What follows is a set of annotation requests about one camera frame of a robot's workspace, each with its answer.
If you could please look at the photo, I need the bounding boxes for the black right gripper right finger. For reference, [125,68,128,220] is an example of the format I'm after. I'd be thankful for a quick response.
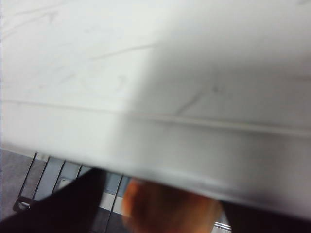
[221,202,311,233]

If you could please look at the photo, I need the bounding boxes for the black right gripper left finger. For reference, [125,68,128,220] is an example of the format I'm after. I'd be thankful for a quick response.
[0,168,105,233]

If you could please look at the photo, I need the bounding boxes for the golden brown bread roll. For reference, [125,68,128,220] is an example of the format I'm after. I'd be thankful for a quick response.
[122,179,223,233]

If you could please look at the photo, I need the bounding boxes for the cream Toshiba toaster oven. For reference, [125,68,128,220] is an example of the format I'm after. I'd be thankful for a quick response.
[0,0,311,233]

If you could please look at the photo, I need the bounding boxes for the metal wire oven rack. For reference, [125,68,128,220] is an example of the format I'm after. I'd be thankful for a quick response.
[13,151,231,233]

